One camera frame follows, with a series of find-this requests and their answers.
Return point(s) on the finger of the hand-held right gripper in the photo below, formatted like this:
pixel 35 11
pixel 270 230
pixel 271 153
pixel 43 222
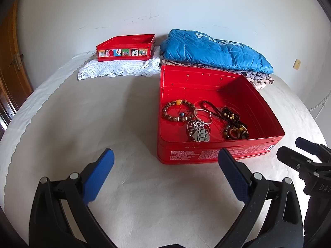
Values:
pixel 289 157
pixel 307 144

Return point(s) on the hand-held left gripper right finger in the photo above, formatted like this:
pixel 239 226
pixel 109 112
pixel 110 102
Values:
pixel 234 178

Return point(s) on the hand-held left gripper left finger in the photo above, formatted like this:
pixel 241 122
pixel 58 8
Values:
pixel 99 178

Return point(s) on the keyring with metal pendant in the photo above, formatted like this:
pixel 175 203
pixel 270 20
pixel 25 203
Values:
pixel 201 135

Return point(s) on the red tin box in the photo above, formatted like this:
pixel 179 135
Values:
pixel 181 155

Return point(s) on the silver bangle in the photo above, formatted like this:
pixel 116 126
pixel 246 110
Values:
pixel 195 115

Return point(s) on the beige quilted jacket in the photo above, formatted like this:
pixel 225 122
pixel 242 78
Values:
pixel 261 82

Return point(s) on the white lace cloth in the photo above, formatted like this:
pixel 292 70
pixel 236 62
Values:
pixel 116 68

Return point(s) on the grey patterned garment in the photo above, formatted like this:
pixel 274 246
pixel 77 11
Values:
pixel 178 63

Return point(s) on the blue quilted jacket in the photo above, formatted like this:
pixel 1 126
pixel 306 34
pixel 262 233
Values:
pixel 206 51

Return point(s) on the red tin lid with stickers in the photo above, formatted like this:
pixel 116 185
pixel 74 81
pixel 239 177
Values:
pixel 124 42

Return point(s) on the wooden door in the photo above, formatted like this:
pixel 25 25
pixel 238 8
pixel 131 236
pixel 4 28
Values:
pixel 10 56

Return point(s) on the beige wall outlet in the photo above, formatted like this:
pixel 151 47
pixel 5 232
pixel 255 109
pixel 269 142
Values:
pixel 297 63

